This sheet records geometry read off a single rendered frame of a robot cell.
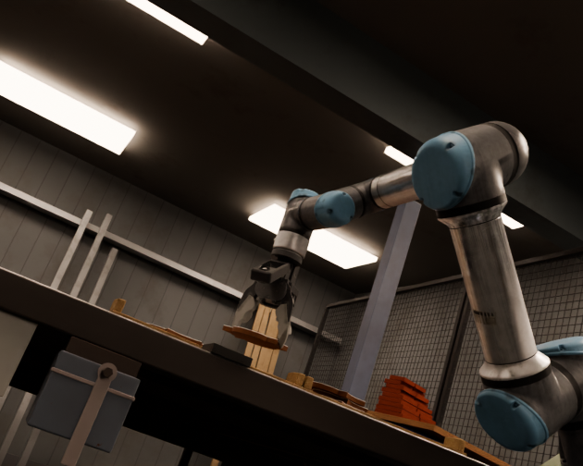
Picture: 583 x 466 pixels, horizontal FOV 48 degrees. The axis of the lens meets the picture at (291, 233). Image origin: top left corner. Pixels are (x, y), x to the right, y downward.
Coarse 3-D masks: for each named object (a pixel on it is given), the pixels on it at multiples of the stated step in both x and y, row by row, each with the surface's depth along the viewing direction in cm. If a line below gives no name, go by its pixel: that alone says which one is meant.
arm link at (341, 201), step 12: (336, 192) 136; (348, 192) 141; (300, 204) 144; (312, 204) 140; (324, 204) 136; (336, 204) 136; (348, 204) 138; (360, 204) 142; (300, 216) 143; (312, 216) 140; (324, 216) 137; (336, 216) 136; (348, 216) 137; (312, 228) 144; (324, 228) 142
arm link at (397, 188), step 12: (516, 132) 109; (516, 144) 108; (408, 168) 133; (372, 180) 143; (384, 180) 138; (396, 180) 135; (408, 180) 132; (360, 192) 143; (372, 192) 141; (384, 192) 138; (396, 192) 136; (408, 192) 133; (372, 204) 143; (384, 204) 141; (396, 204) 140; (360, 216) 144
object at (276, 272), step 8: (264, 264) 139; (272, 264) 140; (280, 264) 141; (288, 264) 143; (256, 272) 134; (264, 272) 134; (272, 272) 134; (280, 272) 139; (288, 272) 143; (256, 280) 135; (264, 280) 134; (272, 280) 135
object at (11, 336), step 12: (0, 312) 102; (0, 324) 102; (12, 324) 103; (24, 324) 103; (36, 324) 104; (0, 336) 102; (12, 336) 102; (24, 336) 103; (0, 348) 101; (12, 348) 102; (24, 348) 103; (0, 360) 101; (12, 360) 102; (0, 372) 101; (12, 372) 101; (0, 384) 100; (0, 396) 100
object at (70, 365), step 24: (72, 360) 103; (96, 360) 105; (120, 360) 107; (48, 384) 101; (72, 384) 102; (96, 384) 103; (120, 384) 105; (48, 408) 100; (72, 408) 101; (96, 408) 102; (120, 408) 104; (48, 432) 100; (72, 432) 101; (96, 432) 102; (72, 456) 99
